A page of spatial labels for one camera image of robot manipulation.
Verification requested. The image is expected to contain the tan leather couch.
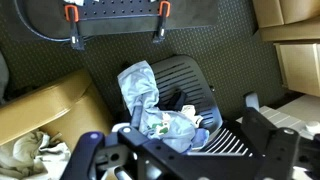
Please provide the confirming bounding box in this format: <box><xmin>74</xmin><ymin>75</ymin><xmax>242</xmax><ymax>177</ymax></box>
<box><xmin>0</xmin><ymin>69</ymin><xmax>113</xmax><ymax>150</ymax></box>

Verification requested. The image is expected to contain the left orange black clamp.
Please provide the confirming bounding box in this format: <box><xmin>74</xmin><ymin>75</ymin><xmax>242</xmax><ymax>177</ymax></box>
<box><xmin>64</xmin><ymin>4</ymin><xmax>84</xmax><ymax>50</ymax></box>

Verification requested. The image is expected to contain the white cloth on couch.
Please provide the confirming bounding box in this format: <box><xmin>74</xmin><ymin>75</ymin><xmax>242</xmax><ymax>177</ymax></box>
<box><xmin>0</xmin><ymin>131</ymin><xmax>71</xmax><ymax>180</ymax></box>

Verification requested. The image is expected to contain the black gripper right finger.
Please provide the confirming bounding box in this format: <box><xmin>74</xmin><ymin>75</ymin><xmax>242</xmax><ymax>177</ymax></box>
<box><xmin>241</xmin><ymin>92</ymin><xmax>320</xmax><ymax>180</ymax></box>

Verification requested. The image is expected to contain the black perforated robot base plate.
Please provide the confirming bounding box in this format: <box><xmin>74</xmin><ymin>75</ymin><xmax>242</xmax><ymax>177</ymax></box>
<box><xmin>59</xmin><ymin>0</ymin><xmax>173</xmax><ymax>21</ymax></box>

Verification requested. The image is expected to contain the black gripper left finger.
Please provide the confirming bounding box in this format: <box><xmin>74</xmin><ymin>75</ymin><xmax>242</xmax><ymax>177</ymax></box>
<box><xmin>60</xmin><ymin>125</ymin><xmax>188</xmax><ymax>180</ymax></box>

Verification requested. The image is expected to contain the small white cloth on chair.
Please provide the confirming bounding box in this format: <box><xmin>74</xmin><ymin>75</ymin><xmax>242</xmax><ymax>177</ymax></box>
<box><xmin>181</xmin><ymin>105</ymin><xmax>203</xmax><ymax>128</ymax></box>

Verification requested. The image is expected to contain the blue cloth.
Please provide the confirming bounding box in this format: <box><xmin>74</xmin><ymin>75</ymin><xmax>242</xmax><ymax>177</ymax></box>
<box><xmin>117</xmin><ymin>61</ymin><xmax>209</xmax><ymax>153</ymax></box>

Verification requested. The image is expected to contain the orange black clamp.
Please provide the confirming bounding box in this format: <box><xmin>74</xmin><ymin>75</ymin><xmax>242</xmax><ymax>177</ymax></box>
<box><xmin>64</xmin><ymin>4</ymin><xmax>84</xmax><ymax>50</ymax></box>
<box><xmin>153</xmin><ymin>0</ymin><xmax>171</xmax><ymax>43</ymax></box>

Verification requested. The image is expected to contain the black slatted office chair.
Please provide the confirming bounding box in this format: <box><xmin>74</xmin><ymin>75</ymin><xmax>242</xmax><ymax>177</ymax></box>
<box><xmin>121</xmin><ymin>54</ymin><xmax>264</xmax><ymax>159</ymax></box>

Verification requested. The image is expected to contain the light wood drawer cabinet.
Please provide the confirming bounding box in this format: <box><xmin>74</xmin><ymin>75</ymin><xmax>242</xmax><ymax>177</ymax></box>
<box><xmin>252</xmin><ymin>0</ymin><xmax>320</xmax><ymax>96</ymax></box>

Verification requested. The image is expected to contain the black cable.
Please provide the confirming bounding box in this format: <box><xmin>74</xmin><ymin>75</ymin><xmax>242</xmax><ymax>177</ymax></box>
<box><xmin>13</xmin><ymin>0</ymin><xmax>94</xmax><ymax>44</ymax></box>

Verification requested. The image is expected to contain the right orange black clamp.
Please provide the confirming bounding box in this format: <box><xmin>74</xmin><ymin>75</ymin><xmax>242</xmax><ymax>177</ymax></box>
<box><xmin>153</xmin><ymin>0</ymin><xmax>171</xmax><ymax>43</ymax></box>

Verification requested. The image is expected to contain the dark cloth on chair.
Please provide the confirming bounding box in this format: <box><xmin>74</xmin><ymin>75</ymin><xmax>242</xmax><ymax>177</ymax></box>
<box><xmin>166</xmin><ymin>91</ymin><xmax>187</xmax><ymax>111</ymax></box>

